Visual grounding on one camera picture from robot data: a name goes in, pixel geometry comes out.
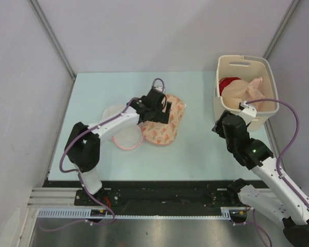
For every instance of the pink garment in basket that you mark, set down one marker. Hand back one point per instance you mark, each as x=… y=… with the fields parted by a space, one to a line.
x=253 y=90

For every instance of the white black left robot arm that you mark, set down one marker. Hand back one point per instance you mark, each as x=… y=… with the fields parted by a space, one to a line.
x=82 y=150

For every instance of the white mesh bag pink trim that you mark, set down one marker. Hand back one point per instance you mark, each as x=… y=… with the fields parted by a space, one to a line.
x=128 y=138

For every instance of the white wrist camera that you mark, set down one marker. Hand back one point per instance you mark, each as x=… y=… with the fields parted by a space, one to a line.
x=248 y=112
x=160 y=89

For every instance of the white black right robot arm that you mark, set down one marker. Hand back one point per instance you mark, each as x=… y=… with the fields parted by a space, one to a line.
x=289 y=208

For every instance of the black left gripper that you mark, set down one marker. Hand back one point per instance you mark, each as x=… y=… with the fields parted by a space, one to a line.
x=162 y=117

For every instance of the beige bra in basket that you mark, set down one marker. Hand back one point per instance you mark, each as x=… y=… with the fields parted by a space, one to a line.
x=236 y=92

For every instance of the cream plastic laundry basket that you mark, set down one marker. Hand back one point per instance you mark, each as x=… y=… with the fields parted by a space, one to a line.
x=246 y=68

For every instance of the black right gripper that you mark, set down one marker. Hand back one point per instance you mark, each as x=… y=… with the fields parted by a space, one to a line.
x=219 y=124

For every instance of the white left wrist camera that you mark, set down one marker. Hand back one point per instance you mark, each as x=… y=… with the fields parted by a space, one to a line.
x=160 y=89

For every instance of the white round mesh pad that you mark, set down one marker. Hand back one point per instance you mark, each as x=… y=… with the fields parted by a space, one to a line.
x=112 y=113

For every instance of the red garment in basket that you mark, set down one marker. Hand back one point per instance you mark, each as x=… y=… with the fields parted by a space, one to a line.
x=225 y=82

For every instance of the floral peach laundry bag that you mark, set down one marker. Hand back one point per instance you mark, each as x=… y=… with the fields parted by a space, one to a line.
x=164 y=134

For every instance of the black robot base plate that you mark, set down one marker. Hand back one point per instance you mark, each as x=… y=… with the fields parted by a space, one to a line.
x=123 y=194

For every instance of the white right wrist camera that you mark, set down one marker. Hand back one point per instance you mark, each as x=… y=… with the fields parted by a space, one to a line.
x=248 y=112

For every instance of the white slotted cable duct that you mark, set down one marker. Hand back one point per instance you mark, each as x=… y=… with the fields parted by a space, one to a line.
x=92 y=213

